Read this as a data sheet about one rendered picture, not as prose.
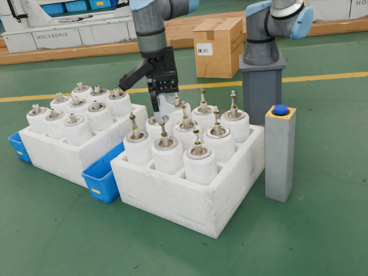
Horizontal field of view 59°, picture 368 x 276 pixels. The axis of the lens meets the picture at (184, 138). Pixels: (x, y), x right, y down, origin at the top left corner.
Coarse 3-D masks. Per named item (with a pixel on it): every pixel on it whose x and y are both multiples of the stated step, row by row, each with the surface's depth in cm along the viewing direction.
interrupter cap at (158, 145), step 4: (160, 140) 102; (172, 140) 101; (176, 140) 101; (156, 144) 101; (160, 144) 101; (172, 144) 99; (176, 144) 99; (156, 148) 98; (160, 148) 98; (164, 148) 98; (168, 148) 97; (172, 148) 98
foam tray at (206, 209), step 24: (240, 144) 108; (120, 168) 107; (144, 168) 103; (240, 168) 103; (120, 192) 115; (144, 192) 107; (168, 192) 99; (192, 192) 93; (216, 192) 91; (240, 192) 107; (168, 216) 106; (192, 216) 99; (216, 216) 95
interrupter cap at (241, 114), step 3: (228, 111) 113; (240, 111) 112; (243, 111) 111; (225, 114) 111; (228, 114) 111; (240, 114) 110; (243, 114) 109; (225, 117) 109; (228, 117) 109; (231, 117) 109; (234, 117) 109; (237, 117) 108; (240, 117) 108; (243, 117) 108; (231, 120) 107; (234, 120) 107
